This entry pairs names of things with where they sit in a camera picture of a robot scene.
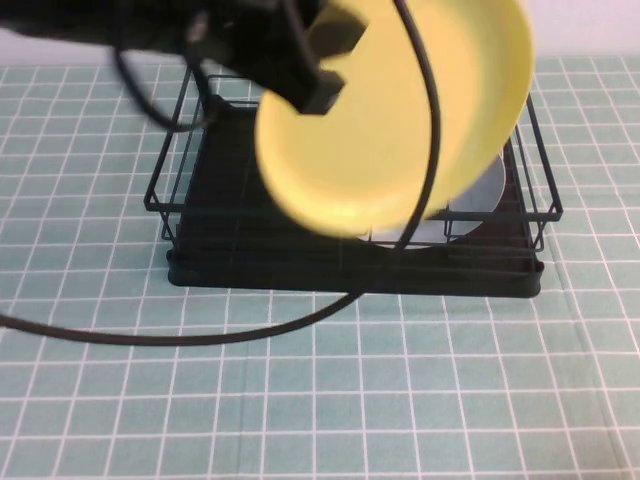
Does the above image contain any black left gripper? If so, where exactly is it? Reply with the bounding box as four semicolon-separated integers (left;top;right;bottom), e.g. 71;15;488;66
183;0;370;116

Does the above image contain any light grey plate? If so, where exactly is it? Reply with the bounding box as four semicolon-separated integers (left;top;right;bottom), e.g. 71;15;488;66
355;151;507;251

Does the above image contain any short looped black cable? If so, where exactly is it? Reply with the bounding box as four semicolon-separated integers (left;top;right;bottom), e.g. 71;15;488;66
113;43;217;133

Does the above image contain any black wire dish rack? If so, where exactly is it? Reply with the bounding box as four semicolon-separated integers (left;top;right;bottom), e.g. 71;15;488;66
143;63;564;267

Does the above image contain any long black cable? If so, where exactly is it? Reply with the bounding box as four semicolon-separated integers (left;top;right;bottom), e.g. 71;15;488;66
0;0;443;349

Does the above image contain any green checked tablecloth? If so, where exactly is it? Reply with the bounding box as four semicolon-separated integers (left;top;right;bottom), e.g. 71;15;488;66
0;55;640;480

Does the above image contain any yellow plate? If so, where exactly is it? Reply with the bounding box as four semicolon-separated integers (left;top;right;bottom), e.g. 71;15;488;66
254;0;537;241

